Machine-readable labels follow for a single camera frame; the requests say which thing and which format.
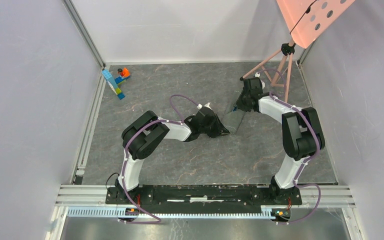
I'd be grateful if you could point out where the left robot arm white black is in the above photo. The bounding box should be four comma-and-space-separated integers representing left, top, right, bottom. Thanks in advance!
115, 105, 230, 204

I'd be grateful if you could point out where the white slotted cable duct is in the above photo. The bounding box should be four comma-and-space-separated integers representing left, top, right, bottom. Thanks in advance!
66, 206, 290, 220

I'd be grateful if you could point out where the orange toy figure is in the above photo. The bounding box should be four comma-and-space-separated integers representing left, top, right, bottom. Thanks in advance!
117, 67, 131, 79

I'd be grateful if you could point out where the grey cloth napkin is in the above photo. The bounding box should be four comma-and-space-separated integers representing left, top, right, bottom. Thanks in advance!
221, 91, 246, 135

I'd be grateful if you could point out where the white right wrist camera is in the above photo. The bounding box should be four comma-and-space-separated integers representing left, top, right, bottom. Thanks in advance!
254, 72, 266, 89

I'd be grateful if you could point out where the blue toy block stack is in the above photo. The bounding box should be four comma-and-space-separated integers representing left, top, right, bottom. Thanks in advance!
101, 69, 126, 100

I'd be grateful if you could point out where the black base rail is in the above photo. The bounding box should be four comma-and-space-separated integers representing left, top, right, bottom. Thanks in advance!
105, 184, 303, 214

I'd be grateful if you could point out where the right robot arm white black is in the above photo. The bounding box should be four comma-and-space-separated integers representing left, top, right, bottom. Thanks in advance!
235, 77, 325, 204

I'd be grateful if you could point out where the pink perforated board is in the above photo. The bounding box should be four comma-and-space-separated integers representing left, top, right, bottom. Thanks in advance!
276, 0, 355, 49

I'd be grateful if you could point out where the pink tripod stand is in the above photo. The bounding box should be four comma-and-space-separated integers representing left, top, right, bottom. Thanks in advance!
240, 38, 296, 102

